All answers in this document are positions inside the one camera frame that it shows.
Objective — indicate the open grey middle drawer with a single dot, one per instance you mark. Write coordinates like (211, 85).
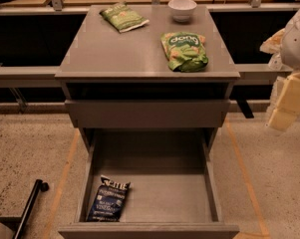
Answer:
(172, 193)

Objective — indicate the grey drawer cabinet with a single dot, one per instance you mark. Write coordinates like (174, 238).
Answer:
(105, 65)

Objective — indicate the blue chip bag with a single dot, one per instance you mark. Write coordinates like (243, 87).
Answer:
(109, 201)

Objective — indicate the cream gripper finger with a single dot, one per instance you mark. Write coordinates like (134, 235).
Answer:
(284, 106)
(272, 44)

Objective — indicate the flat green chip bag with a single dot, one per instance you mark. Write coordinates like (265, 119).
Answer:
(123, 18)

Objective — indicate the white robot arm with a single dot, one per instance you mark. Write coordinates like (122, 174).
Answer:
(284, 46)

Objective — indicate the white bowl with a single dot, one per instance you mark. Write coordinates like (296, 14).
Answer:
(181, 10)

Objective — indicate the closed grey top drawer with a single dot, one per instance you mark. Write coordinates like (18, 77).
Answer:
(147, 114)

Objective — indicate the green snack pouch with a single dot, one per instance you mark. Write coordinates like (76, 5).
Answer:
(185, 51)

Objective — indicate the black metal bar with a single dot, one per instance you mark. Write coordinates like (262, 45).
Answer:
(39, 186)

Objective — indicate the clear sanitizer bottle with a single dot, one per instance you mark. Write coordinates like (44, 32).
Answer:
(275, 62)

